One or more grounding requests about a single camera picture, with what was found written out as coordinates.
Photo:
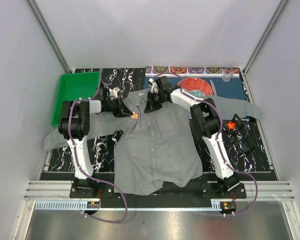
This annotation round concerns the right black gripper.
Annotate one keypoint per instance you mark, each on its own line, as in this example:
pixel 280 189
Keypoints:
pixel 150 102

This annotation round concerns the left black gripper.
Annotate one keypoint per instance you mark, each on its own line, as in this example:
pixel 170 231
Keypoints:
pixel 122 111

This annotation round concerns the grey button shirt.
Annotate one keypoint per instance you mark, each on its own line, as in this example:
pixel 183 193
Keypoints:
pixel 157 147

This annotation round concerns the orange flower brooch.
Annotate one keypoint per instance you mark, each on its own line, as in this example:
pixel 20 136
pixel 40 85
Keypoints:
pixel 134 116
pixel 231 126

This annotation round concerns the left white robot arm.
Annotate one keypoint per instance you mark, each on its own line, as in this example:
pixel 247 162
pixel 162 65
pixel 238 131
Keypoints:
pixel 74 125

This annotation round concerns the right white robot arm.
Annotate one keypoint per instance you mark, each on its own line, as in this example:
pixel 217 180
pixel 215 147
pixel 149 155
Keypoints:
pixel 205 120

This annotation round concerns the far black brooch stand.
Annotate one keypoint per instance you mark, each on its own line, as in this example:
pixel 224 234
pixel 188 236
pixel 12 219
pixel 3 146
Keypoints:
pixel 238 121

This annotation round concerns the black brooch stand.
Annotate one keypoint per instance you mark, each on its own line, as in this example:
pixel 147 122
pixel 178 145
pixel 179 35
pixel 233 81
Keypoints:
pixel 245 146
pixel 238 121

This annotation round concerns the near black brooch stand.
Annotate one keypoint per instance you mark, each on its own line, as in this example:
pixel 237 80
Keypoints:
pixel 245 146

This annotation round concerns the green plastic bin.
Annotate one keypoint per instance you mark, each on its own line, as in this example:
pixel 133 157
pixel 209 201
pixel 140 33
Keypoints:
pixel 73 86

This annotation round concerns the red and teal plate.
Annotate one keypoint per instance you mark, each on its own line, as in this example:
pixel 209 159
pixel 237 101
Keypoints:
pixel 196 86

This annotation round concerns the silver knife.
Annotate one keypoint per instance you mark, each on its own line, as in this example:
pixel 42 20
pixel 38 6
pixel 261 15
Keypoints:
pixel 213 87

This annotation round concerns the blue patterned placemat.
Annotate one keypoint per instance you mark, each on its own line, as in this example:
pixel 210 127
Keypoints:
pixel 234 89

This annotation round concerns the clear drinking glass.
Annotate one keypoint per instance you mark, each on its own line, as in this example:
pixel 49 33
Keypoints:
pixel 228 73

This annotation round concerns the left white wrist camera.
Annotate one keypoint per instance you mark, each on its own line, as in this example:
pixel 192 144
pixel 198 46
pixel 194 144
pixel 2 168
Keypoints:
pixel 114 93

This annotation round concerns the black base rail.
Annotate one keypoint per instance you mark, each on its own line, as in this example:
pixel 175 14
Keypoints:
pixel 199 187

